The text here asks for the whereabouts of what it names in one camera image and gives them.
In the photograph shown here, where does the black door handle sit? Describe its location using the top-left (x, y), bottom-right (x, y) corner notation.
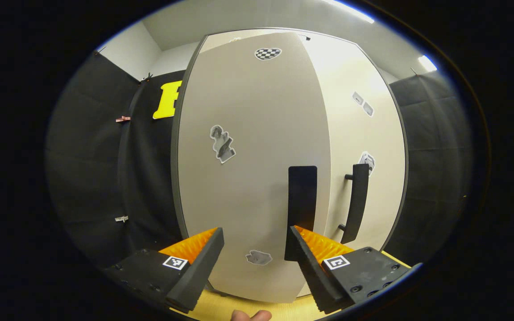
top-left (284, 166), bottom-right (318, 262)
top-left (338, 163), bottom-right (370, 244)

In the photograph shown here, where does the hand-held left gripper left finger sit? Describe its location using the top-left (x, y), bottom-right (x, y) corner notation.
top-left (105, 226), bottom-right (225, 314)

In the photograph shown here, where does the black right door handle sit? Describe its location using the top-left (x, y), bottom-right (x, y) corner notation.
top-left (338, 163), bottom-right (370, 244)

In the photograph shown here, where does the small ceiling light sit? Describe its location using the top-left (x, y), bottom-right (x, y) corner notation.
top-left (418, 55), bottom-right (438, 72)

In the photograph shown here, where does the long ceiling light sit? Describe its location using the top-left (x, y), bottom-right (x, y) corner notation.
top-left (324, 0), bottom-right (376, 24)

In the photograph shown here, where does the black left door handle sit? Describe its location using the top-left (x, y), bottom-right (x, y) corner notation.
top-left (284, 166), bottom-right (318, 262)

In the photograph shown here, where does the black backdrop cloth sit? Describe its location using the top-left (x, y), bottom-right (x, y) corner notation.
top-left (45, 51), bottom-right (186, 268)
top-left (389, 71), bottom-right (476, 263)

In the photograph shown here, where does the white and grey cabinet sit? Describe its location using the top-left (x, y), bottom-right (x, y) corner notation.
top-left (170, 27), bottom-right (411, 304)

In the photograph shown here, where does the white cabinet door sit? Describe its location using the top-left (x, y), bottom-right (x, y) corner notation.
top-left (299, 33), bottom-right (409, 297)
top-left (171, 31), bottom-right (332, 304)

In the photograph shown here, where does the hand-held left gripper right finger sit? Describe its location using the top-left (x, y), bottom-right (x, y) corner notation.
top-left (289, 225), bottom-right (414, 315)

